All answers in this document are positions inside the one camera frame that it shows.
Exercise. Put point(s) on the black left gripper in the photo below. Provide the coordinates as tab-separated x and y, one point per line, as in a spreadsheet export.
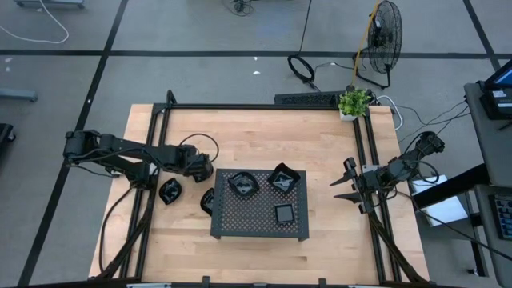
188	160

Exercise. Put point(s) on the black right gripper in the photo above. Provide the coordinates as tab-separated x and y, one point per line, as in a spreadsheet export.
370	182

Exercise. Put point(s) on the black leaf-shaped mini plate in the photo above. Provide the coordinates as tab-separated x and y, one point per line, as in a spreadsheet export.
170	192
243	188

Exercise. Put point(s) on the black wavy square mini plate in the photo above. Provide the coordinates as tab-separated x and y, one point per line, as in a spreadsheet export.
283	180

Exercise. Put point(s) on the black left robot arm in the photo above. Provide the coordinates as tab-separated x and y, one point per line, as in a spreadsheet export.
120	146

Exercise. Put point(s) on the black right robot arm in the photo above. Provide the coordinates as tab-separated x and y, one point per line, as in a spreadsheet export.
402	168

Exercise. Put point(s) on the large dark bowl left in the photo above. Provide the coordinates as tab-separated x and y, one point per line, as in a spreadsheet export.
207	202

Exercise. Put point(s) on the black perforated metal stand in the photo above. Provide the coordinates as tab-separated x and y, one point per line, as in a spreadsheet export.
256	216

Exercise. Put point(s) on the green plant in white pot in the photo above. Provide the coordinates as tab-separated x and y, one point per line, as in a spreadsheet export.
354	103

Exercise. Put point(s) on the white box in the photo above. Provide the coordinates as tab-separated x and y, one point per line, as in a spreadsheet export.
444	212

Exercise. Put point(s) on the black desk beam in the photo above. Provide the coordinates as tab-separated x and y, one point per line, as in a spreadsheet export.
460	186

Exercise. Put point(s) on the grey desk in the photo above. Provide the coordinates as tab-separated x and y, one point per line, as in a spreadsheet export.
492	152
486	240

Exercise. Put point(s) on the black floor fan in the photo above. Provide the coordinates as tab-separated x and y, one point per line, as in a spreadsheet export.
385	38

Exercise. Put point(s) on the black keypad panel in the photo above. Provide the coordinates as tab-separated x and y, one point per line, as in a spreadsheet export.
502	218

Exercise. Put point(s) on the black laptop computer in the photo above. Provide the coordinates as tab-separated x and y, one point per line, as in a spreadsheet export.
500	108

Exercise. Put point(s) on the grey floor bar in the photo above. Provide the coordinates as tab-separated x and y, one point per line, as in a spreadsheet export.
18	95

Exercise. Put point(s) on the grey furniture base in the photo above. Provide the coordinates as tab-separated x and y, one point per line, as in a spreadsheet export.
48	3

